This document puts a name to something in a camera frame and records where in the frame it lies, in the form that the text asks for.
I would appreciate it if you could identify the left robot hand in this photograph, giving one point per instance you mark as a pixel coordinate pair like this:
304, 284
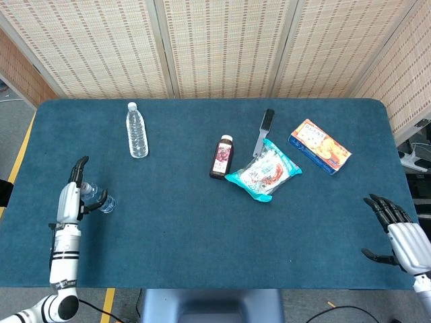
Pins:
69, 202

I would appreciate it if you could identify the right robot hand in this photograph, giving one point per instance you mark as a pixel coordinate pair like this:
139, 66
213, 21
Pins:
407, 242

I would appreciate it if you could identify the clear bottle white cap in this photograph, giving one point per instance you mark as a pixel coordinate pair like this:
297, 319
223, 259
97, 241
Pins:
108, 204

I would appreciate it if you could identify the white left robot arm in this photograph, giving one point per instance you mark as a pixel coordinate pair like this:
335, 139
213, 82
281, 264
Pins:
64, 262

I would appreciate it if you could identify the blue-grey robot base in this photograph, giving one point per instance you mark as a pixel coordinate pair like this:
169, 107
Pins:
212, 307

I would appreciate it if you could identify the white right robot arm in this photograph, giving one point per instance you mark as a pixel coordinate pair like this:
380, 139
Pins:
423, 289

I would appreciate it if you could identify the ribbed clear water bottle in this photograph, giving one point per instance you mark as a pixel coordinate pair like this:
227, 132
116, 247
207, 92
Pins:
137, 134

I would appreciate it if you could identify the dark juice bottle red label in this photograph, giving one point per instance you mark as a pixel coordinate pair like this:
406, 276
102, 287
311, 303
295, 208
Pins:
220, 161

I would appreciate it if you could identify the black box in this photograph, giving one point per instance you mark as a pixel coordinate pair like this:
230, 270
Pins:
5, 191

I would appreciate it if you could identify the teal table cover cloth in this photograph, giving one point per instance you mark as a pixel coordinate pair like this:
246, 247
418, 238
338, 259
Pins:
185, 228

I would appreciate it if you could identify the orange blue cracker box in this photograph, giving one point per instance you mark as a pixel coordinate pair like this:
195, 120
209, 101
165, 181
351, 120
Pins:
320, 144

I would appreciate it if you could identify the brown woven screen panel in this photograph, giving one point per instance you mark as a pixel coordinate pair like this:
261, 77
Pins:
20, 77

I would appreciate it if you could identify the beige woven screen panel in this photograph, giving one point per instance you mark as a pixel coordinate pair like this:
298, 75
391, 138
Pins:
404, 74
229, 47
101, 47
336, 47

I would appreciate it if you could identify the teal clear snack bag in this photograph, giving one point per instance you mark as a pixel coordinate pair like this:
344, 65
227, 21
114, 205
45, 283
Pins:
262, 175

